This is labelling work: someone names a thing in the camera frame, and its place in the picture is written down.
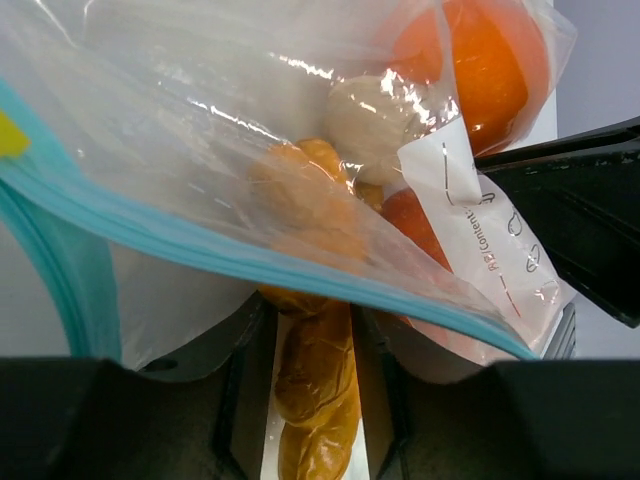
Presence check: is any zip top bag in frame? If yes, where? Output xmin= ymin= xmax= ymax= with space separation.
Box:
xmin=1 ymin=1 xmax=576 ymax=368

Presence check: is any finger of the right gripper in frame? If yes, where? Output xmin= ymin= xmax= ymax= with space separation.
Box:
xmin=477 ymin=118 xmax=639 ymax=328

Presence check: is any orange fake fruit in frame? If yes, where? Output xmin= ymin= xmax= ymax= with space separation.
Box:
xmin=381 ymin=188 xmax=452 ymax=272
xmin=387 ymin=0 xmax=551 ymax=156

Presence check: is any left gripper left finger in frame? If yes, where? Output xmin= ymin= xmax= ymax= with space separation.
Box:
xmin=1 ymin=294 xmax=273 ymax=479

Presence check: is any golden fake pastry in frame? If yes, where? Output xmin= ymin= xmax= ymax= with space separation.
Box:
xmin=247 ymin=138 xmax=386 ymax=480

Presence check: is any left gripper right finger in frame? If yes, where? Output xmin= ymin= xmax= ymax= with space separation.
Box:
xmin=352 ymin=307 xmax=639 ymax=479

